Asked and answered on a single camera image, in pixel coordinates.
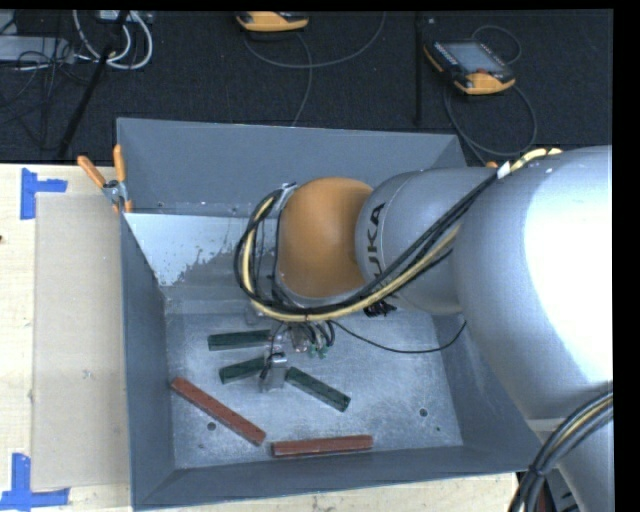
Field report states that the dark green flat block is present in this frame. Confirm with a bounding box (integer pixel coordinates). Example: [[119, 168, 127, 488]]
[[284, 365, 352, 413], [218, 355, 267, 386], [207, 328, 274, 352]]

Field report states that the red-brown flat block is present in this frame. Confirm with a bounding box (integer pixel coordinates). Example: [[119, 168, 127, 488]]
[[170, 376, 268, 448], [270, 434, 375, 459]]

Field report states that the grey metal bin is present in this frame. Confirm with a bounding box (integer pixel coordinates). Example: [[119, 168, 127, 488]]
[[115, 117, 545, 511]]

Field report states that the pale cardboard board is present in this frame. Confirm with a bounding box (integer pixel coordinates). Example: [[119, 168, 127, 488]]
[[29, 192, 132, 492]]

